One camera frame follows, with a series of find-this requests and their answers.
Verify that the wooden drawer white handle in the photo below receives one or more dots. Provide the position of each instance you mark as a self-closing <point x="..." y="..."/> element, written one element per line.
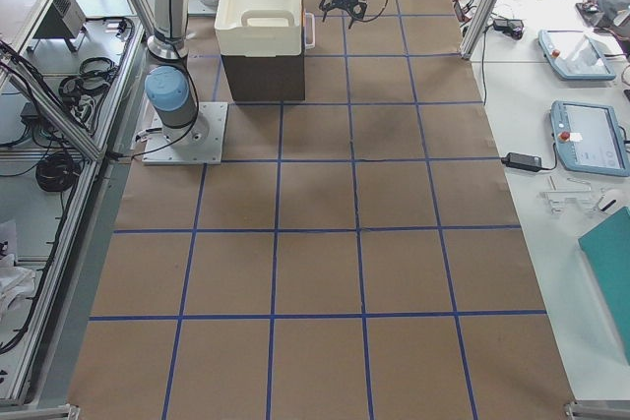
<point x="309" y="31"/>

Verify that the dark wooden drawer cabinet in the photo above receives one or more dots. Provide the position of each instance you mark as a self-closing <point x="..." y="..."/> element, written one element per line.
<point x="265" y="79"/>

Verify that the white plastic tray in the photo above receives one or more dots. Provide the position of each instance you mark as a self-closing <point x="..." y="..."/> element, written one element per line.
<point x="259" y="28"/>

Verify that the teach pendant far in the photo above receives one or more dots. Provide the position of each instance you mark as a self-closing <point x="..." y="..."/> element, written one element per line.
<point x="573" y="55"/>

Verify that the teach pendant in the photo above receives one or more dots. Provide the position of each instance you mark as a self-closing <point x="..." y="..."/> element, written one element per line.
<point x="573" y="55"/>
<point x="588" y="138"/>

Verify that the black power adapter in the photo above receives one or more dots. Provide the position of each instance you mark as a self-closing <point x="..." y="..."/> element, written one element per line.
<point x="525" y="162"/>

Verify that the teach pendant near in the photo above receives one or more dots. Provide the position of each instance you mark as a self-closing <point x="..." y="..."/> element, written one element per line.
<point x="588" y="138"/>

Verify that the teal box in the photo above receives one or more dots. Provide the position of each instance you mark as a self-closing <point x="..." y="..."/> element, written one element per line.
<point x="607" y="249"/>

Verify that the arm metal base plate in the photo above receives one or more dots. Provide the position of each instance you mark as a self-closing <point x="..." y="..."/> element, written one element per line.
<point x="203" y="144"/>

